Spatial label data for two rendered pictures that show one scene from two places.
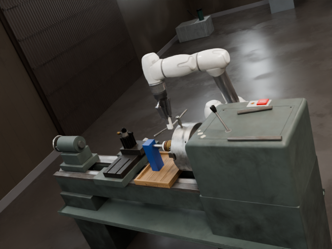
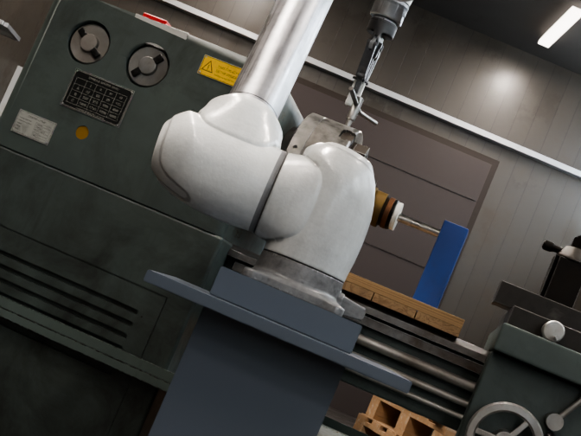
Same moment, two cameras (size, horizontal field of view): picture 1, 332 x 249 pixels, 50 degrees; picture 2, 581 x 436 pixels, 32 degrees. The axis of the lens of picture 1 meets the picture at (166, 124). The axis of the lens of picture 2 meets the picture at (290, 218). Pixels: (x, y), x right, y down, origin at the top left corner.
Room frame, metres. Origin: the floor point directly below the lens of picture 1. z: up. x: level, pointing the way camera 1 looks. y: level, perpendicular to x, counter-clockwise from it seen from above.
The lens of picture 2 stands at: (4.13, -1.31, 0.77)
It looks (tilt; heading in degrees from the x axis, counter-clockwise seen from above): 5 degrees up; 151
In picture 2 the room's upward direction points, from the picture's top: 23 degrees clockwise
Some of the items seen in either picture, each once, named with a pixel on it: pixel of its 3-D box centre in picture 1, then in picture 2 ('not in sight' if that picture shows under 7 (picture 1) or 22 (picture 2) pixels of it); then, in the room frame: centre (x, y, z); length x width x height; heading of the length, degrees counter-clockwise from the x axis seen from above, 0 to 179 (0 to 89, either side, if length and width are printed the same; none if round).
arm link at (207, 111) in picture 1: (215, 113); (322, 206); (2.59, -0.41, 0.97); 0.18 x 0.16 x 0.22; 61
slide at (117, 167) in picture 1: (129, 158); (541, 336); (2.42, 0.36, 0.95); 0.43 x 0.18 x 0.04; 140
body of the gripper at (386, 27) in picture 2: (161, 98); (378, 37); (1.87, -0.03, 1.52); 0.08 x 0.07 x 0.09; 140
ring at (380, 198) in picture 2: (172, 146); (375, 208); (2.11, 0.01, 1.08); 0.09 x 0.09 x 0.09; 50
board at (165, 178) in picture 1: (164, 168); (399, 306); (2.20, 0.12, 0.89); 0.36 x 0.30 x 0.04; 140
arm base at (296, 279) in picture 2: not in sight; (307, 285); (2.61, -0.38, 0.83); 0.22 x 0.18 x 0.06; 60
